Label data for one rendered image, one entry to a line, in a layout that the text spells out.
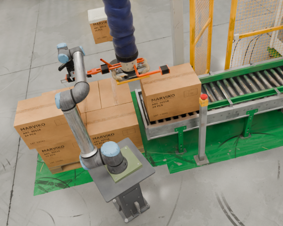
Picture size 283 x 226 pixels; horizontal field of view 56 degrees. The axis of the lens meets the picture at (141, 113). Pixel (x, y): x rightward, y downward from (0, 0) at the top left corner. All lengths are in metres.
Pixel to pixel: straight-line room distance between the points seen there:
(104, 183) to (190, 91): 1.30
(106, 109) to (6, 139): 1.72
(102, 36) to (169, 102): 1.97
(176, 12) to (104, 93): 1.40
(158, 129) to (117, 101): 0.73
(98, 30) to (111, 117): 1.69
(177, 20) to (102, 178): 2.28
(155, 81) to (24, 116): 1.43
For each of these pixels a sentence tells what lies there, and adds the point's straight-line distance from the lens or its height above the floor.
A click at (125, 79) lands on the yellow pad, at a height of 1.14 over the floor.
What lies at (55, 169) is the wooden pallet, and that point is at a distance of 3.58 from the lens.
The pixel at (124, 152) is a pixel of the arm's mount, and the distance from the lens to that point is 2.55.
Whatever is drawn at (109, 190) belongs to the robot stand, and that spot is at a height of 0.75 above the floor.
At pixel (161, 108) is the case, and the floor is 0.71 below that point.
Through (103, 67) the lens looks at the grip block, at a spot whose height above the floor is 1.26.
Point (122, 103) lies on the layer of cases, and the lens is 3.37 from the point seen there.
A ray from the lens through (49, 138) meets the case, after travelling 3.13.
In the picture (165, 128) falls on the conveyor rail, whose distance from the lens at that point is 3.01.
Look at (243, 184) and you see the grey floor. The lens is 3.27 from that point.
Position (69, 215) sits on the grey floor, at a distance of 3.29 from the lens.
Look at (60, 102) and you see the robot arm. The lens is 2.03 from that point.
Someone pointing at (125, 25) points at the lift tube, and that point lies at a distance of 2.46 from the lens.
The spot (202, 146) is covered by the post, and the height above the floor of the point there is 0.29.
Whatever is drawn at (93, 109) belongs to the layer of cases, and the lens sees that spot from 3.40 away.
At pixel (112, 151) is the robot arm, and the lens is 2.25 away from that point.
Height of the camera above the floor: 2.79
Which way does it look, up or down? 45 degrees down
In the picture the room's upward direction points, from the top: 11 degrees counter-clockwise
